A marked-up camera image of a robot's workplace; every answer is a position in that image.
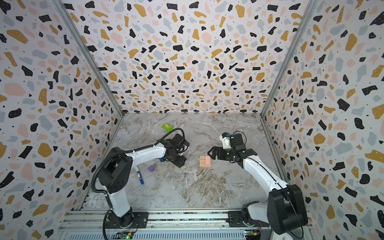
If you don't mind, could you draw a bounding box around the pink block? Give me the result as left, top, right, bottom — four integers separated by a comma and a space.
205, 156, 212, 166

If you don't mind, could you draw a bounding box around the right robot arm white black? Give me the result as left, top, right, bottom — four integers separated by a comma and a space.
208, 131, 309, 235

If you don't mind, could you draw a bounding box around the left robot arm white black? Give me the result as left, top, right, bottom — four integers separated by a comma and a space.
91, 134, 190, 228

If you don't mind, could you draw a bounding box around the green snack packet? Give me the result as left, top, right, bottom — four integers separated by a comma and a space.
162, 123, 174, 133

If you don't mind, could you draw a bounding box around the blue marker pen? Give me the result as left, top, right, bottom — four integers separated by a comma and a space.
135, 167, 144, 185

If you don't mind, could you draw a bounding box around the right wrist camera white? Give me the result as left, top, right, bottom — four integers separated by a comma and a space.
220, 132, 232, 149

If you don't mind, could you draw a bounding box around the black corrugated cable hose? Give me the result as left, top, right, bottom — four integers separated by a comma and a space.
90, 127, 186, 240

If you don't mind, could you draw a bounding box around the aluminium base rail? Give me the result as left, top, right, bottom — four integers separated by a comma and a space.
58, 208, 314, 240

